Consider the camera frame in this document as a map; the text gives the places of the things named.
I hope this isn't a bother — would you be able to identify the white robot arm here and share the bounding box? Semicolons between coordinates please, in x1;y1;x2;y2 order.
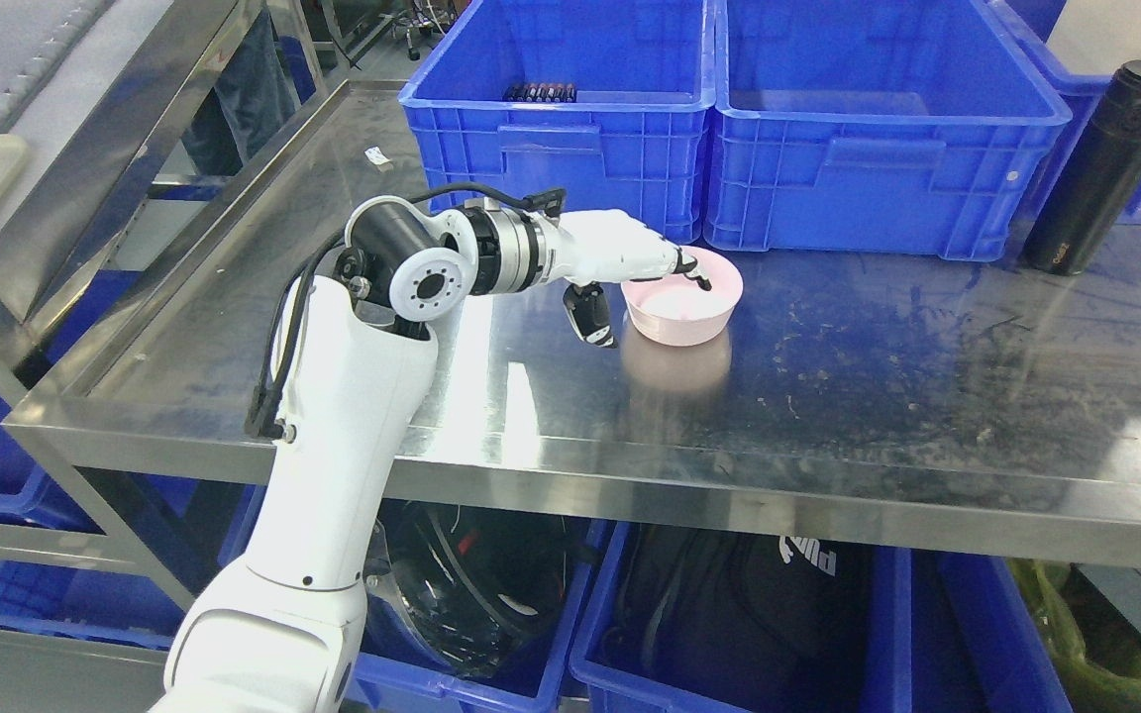
154;183;567;712

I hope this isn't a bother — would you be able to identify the stainless steel table frame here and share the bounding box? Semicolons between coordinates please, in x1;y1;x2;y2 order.
0;0;1141;713

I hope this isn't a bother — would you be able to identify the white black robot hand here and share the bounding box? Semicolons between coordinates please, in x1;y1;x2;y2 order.
539;209;712;349

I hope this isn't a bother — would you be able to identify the small white paper scrap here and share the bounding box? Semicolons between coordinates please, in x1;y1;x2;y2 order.
363;148;394;175

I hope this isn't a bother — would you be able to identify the green plastic bag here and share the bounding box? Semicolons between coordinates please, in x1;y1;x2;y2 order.
1008;559;1141;712

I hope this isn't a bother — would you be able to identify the pink plastic bowl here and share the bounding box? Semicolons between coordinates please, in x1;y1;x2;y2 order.
621;248;744;347

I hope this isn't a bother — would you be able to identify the black markers row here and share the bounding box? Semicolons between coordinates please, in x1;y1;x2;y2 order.
502;82;576;103

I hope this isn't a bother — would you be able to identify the blue bin with black helmet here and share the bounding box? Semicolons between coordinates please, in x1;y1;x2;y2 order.
343;499;610;712

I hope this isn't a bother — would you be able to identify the black thermos bottle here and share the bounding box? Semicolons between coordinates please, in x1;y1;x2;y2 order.
1019;59;1141;276

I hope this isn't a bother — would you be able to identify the blue bin with black bag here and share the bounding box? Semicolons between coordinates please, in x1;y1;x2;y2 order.
571;522;914;712

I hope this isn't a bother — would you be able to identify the blue crate with black items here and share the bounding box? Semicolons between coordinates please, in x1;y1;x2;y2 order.
398;1;714;244

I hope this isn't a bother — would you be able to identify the empty blue crate on table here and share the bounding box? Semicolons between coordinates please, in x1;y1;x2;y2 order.
702;1;1073;262

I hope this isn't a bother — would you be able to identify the black bag with white logo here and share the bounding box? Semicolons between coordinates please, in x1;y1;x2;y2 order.
598;525;876;712

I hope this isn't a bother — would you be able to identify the blue crate far right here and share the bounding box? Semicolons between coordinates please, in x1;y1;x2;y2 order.
986;1;1141;225

